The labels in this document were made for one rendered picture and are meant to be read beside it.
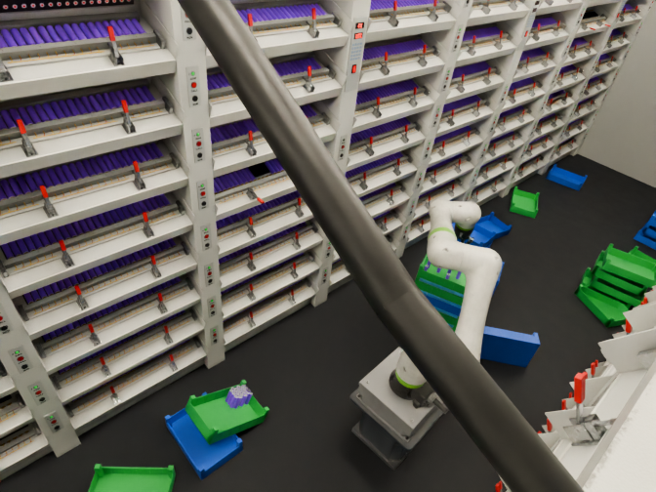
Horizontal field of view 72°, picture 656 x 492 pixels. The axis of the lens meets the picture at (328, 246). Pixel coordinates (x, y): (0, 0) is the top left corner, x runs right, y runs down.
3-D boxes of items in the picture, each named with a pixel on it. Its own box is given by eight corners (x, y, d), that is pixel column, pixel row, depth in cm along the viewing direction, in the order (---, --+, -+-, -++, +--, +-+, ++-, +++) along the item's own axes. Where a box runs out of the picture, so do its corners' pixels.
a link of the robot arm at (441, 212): (454, 252, 189) (459, 228, 184) (427, 249, 191) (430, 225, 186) (451, 218, 221) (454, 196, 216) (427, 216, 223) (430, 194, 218)
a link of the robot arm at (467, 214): (483, 218, 204) (483, 198, 209) (454, 215, 206) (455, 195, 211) (476, 233, 217) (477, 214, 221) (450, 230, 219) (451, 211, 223)
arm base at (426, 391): (453, 407, 180) (458, 398, 176) (430, 429, 171) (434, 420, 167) (405, 362, 193) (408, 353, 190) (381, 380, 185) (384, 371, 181)
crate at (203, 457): (243, 450, 196) (242, 440, 191) (201, 480, 185) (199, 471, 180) (206, 400, 212) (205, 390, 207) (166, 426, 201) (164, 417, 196)
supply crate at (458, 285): (477, 274, 253) (482, 265, 248) (470, 297, 239) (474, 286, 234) (427, 256, 262) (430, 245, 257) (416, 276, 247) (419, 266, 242)
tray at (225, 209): (328, 178, 211) (335, 165, 204) (214, 222, 177) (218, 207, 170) (304, 147, 217) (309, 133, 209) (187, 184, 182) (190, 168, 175)
